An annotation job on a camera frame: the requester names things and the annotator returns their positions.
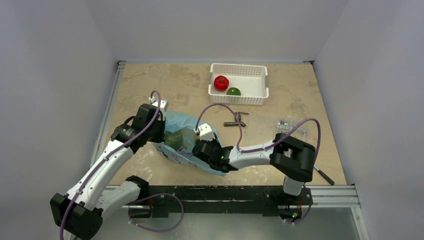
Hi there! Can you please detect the dark green fake broccoli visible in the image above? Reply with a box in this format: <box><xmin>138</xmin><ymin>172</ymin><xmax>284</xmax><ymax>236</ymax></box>
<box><xmin>163</xmin><ymin>130</ymin><xmax>183</xmax><ymax>151</ymax></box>

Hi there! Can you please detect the blue printed plastic bag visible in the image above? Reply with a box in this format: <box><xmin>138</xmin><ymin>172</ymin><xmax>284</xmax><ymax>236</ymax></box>
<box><xmin>153</xmin><ymin>110</ymin><xmax>226</xmax><ymax>176</ymax></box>

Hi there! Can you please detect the green fake fruit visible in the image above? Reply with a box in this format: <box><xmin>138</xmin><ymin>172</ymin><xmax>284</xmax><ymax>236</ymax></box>
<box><xmin>226</xmin><ymin>87</ymin><xmax>242</xmax><ymax>96</ymax></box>

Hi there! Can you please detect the red fake apple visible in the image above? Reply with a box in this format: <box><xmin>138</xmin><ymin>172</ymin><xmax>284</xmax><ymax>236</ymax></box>
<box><xmin>213</xmin><ymin>75</ymin><xmax>230</xmax><ymax>92</ymax></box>

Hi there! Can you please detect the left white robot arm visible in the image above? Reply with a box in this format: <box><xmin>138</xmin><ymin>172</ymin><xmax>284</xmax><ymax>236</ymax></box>
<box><xmin>50</xmin><ymin>100</ymin><xmax>168</xmax><ymax>240</ymax></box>

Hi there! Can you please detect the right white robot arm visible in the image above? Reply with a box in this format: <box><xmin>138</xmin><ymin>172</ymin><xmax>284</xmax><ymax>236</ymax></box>
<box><xmin>192</xmin><ymin>133</ymin><xmax>318</xmax><ymax>204</ymax></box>

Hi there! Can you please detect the dark metal faucet tap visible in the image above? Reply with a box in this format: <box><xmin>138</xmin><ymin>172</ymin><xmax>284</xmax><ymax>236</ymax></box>
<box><xmin>223</xmin><ymin>111</ymin><xmax>249</xmax><ymax>128</ymax></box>

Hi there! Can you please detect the clear plastic screw box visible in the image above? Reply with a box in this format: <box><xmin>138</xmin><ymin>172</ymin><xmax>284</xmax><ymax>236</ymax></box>
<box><xmin>242</xmin><ymin>114</ymin><xmax>299</xmax><ymax>147</ymax></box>

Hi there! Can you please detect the white perforated plastic basket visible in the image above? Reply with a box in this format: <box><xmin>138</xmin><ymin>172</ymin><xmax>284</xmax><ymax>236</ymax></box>
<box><xmin>208</xmin><ymin>63</ymin><xmax>270</xmax><ymax>106</ymax></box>

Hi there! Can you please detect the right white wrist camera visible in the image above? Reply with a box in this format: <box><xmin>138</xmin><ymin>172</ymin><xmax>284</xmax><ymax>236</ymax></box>
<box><xmin>194</xmin><ymin>123</ymin><xmax>216</xmax><ymax>141</ymax></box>

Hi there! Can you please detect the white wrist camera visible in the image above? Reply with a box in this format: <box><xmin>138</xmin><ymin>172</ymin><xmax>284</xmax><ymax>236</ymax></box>
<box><xmin>148</xmin><ymin>96</ymin><xmax>169</xmax><ymax>113</ymax></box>
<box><xmin>194</xmin><ymin>123</ymin><xmax>216</xmax><ymax>141</ymax></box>

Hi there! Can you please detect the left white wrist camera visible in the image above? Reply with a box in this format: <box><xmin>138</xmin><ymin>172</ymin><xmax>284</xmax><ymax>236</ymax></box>
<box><xmin>148</xmin><ymin>96</ymin><xmax>169</xmax><ymax>113</ymax></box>

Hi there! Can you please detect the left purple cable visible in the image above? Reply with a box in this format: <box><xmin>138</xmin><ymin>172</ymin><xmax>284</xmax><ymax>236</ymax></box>
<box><xmin>58</xmin><ymin>90</ymin><xmax>162</xmax><ymax>240</ymax></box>

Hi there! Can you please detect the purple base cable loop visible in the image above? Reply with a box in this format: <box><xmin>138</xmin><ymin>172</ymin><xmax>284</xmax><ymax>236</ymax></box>
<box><xmin>128</xmin><ymin>193</ymin><xmax>185</xmax><ymax>233</ymax></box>

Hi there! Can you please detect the black handled tool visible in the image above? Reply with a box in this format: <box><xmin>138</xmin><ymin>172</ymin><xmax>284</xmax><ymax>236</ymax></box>
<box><xmin>313</xmin><ymin>165</ymin><xmax>335</xmax><ymax>186</ymax></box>

